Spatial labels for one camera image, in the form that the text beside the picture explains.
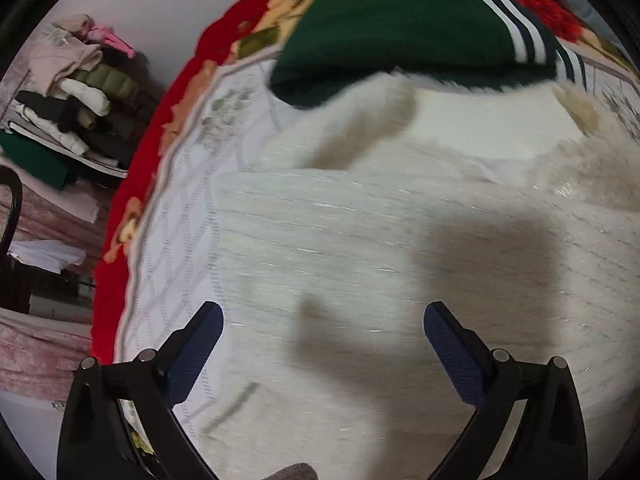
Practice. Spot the white cloth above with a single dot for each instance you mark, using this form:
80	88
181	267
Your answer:
47	255

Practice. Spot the red floral blanket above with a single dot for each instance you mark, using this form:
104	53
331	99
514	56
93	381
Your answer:
150	135

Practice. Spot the pink velvet cover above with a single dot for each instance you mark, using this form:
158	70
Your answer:
45	360

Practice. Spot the green sweater with striped trim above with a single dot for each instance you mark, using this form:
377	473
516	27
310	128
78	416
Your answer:
400	25

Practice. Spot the black chair armrest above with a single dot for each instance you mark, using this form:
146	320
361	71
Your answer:
15	200

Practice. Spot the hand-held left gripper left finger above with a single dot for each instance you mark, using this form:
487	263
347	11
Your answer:
197	345

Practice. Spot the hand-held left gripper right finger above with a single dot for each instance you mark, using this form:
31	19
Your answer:
452	350

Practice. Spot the brown knit cloth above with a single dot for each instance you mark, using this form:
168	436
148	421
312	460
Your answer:
295	472

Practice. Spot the white fluffy garment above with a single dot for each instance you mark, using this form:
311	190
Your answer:
380	220

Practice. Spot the pile of folded clothes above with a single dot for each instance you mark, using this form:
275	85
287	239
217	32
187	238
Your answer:
75	105

